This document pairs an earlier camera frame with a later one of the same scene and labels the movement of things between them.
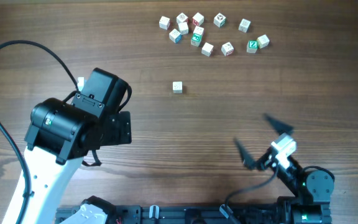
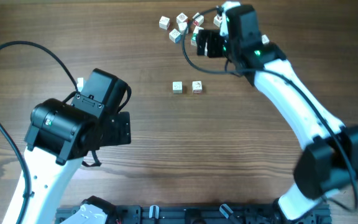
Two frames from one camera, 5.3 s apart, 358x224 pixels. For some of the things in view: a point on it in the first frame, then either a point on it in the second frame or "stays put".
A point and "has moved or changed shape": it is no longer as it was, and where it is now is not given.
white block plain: x=177 y=87 stays put
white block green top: x=196 y=37 stays put
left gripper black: x=120 y=129 stays put
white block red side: x=181 y=18 stays put
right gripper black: x=266 y=159 to x=202 y=40
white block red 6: x=227 y=48 has moved or changed shape
